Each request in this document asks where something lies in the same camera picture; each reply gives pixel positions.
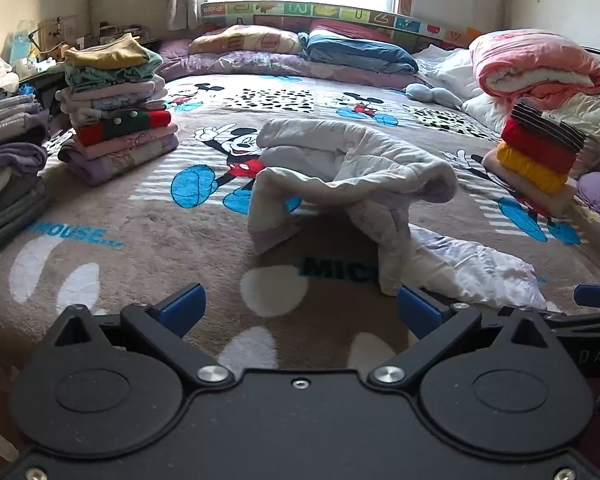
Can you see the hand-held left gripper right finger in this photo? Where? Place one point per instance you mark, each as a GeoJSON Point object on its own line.
{"type": "Point", "coordinates": [420, 310]}

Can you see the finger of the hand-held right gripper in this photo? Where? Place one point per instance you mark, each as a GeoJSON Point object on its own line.
{"type": "Point", "coordinates": [597, 295]}

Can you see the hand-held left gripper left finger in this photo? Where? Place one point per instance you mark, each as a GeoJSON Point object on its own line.
{"type": "Point", "coordinates": [180, 307]}

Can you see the white garment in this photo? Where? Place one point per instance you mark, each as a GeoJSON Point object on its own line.
{"type": "Point", "coordinates": [355, 160]}

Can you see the stack of colourful folded clothes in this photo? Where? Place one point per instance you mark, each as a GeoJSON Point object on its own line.
{"type": "Point", "coordinates": [120, 130]}

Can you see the stack of grey folded clothes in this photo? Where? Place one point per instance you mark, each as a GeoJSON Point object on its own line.
{"type": "Point", "coordinates": [10, 185]}

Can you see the cartoon mouse printed blanket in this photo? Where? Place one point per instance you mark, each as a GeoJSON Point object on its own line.
{"type": "Point", "coordinates": [155, 220]}

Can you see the yellow folded garment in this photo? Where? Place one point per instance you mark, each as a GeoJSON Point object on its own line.
{"type": "Point", "coordinates": [527, 170]}

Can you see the red folded garment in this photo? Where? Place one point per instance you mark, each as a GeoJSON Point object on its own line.
{"type": "Point", "coordinates": [535, 147]}

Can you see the white quilt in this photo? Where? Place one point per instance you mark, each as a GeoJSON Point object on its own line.
{"type": "Point", "coordinates": [592, 115]}

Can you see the light blue plush toy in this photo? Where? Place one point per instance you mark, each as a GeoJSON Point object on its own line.
{"type": "Point", "coordinates": [430, 94]}

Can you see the white pillow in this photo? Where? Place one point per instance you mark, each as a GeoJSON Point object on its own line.
{"type": "Point", "coordinates": [445, 67]}

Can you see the pink rolled quilt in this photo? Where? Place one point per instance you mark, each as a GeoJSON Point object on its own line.
{"type": "Point", "coordinates": [530, 60]}

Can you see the purple quilt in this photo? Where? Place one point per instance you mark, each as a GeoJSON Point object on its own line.
{"type": "Point", "coordinates": [240, 65]}

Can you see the yellow patterned pillow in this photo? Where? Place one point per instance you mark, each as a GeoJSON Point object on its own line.
{"type": "Point", "coordinates": [245, 40]}

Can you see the wooden desk clutter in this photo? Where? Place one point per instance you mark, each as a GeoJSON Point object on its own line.
{"type": "Point", "coordinates": [55, 35]}

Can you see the colourful foam play mat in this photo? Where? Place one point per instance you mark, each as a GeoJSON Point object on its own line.
{"type": "Point", "coordinates": [330, 12]}

